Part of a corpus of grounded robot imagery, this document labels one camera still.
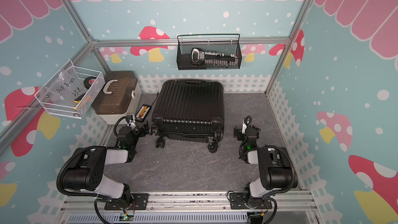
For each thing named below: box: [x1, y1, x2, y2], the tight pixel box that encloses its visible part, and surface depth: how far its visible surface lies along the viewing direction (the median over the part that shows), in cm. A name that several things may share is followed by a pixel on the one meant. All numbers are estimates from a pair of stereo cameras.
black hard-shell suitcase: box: [148, 79, 225, 153], surface depth 85 cm
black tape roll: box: [83, 76, 97, 90], surface depth 81 cm
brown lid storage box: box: [91, 70, 142, 125], surface depth 101 cm
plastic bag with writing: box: [46, 65, 88, 107], surface depth 69 cm
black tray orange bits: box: [134, 104, 152, 123], surface depth 111 cm
